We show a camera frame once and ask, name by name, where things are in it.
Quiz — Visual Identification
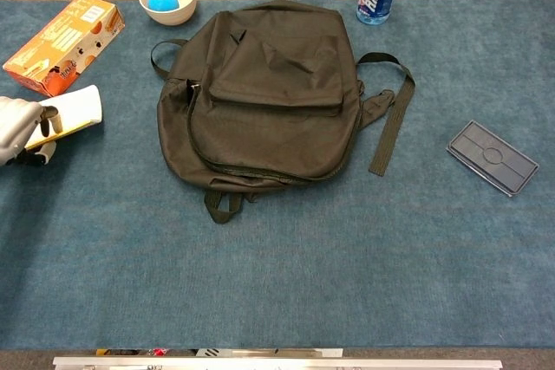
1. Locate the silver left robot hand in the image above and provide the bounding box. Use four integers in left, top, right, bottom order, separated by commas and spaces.
0, 95, 60, 167

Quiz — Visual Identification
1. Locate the orange snack box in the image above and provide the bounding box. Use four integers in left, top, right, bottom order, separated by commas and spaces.
2, 0, 126, 98

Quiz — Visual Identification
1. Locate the white book with yellow band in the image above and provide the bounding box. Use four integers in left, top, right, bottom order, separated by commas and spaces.
23, 84, 105, 151

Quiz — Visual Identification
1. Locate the silver metal bracket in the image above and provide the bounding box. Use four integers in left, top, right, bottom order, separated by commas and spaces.
194, 347, 343, 359

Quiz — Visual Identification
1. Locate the aluminium rail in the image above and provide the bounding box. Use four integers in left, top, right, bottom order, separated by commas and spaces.
52, 355, 504, 370

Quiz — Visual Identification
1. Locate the white bowl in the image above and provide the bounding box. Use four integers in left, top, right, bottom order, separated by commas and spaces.
138, 0, 199, 26

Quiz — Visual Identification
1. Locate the black backpack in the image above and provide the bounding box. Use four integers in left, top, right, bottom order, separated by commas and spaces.
150, 0, 415, 225

